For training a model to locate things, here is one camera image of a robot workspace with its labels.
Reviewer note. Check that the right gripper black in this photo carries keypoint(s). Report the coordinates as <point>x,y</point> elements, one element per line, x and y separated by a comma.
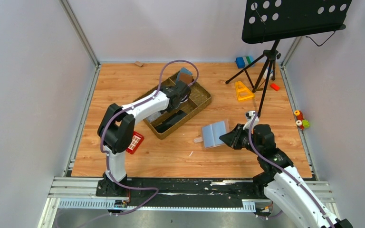
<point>231,138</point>

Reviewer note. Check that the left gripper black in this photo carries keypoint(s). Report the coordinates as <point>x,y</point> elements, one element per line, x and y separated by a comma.
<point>165,110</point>

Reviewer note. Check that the pink card holder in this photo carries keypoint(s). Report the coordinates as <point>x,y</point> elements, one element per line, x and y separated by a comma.
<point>211,134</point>

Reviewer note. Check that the black card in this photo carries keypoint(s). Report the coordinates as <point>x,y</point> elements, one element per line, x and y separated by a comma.
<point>170,121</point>

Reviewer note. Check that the white patterned card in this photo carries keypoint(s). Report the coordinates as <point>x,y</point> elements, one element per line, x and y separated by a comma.
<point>153,117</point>

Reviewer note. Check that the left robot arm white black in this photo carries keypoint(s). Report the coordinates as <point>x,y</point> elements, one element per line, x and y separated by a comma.
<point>116,131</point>

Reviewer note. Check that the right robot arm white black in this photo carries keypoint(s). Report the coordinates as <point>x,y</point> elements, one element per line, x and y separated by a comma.
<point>280,181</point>

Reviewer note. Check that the blue card wallet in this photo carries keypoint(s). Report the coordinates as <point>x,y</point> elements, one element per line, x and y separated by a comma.
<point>183,70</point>

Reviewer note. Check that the brown leather wallet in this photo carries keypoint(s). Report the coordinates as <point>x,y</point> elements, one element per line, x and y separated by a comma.
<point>186,78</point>

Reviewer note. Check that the woven olive divided tray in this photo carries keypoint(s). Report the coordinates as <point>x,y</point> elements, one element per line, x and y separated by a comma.
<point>198,100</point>

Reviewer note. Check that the small cardboard piece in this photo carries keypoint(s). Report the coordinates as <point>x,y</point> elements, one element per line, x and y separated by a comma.
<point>138,63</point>

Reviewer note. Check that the yellow triangular toy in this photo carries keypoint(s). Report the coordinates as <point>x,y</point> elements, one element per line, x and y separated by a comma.
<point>243,93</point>

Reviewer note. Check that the red box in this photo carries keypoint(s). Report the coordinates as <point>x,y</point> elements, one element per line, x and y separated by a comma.
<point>137,139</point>

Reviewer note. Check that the small red block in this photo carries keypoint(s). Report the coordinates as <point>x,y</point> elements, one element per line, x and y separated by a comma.
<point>275,87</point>

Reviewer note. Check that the orange red toy piece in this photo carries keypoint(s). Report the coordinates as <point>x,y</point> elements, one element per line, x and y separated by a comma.
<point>299,115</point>

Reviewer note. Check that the blue green block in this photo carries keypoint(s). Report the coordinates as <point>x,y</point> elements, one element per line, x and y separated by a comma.
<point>242,62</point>

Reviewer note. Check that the green red toy piece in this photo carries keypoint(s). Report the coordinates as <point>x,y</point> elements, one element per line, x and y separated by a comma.
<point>303,124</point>

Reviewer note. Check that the black music stand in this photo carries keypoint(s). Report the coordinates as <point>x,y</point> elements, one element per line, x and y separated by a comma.
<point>274,20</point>

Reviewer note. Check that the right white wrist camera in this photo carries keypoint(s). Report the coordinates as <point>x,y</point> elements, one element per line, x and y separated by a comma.
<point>252,120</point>

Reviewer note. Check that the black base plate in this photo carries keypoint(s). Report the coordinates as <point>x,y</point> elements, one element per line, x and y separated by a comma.
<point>192,192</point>

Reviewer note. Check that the aluminium frame rail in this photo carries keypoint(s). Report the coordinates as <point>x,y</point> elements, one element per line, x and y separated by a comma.
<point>80,193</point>

